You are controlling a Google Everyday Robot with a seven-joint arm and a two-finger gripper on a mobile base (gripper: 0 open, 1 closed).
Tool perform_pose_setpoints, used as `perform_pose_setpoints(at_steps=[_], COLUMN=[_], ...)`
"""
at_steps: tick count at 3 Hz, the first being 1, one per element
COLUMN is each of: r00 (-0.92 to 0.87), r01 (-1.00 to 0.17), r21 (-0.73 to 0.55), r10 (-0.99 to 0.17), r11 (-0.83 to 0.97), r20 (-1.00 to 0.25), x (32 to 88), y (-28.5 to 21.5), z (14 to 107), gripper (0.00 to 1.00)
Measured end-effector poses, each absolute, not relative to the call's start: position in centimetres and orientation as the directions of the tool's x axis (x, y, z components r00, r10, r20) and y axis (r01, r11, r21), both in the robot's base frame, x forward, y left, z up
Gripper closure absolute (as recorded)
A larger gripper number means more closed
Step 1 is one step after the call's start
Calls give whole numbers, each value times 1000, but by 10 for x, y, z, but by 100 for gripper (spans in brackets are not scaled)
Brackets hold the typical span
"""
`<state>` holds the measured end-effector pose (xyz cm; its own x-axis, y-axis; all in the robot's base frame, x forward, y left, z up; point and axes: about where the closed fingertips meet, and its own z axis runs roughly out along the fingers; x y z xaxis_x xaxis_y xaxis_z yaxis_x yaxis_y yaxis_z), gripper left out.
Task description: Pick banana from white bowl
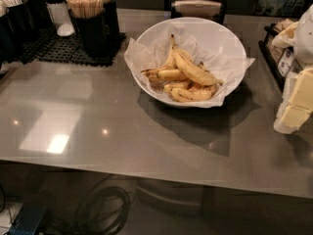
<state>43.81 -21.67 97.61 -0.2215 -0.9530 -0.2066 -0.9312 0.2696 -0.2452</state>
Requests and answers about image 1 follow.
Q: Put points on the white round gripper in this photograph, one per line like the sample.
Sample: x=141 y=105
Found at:
x=305 y=39

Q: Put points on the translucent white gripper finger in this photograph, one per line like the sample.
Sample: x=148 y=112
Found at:
x=278 y=125

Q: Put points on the long banana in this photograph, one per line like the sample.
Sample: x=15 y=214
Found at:
x=186 y=65

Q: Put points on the front bottom banana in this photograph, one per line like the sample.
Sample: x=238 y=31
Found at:
x=194 y=94

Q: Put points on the small middle banana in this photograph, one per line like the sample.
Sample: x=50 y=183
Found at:
x=171 y=75

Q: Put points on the left upright banana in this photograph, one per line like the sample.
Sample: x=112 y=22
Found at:
x=168 y=64

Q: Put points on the black snack display rack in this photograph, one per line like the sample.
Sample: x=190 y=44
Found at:
x=279 y=60

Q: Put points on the black napkin holder with napkins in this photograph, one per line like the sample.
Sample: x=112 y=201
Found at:
x=213 y=10

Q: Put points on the dark syrup bottle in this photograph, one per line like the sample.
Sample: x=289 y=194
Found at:
x=111 y=22

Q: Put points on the black cup of stir sticks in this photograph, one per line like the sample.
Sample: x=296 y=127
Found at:
x=89 y=18

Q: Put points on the black rubber grid mat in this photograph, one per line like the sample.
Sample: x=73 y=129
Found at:
x=51 y=48

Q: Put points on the white lidded cup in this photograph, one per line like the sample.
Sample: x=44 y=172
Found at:
x=58 y=12

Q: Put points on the black cutlery holder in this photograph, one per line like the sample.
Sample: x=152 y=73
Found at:
x=16 y=27

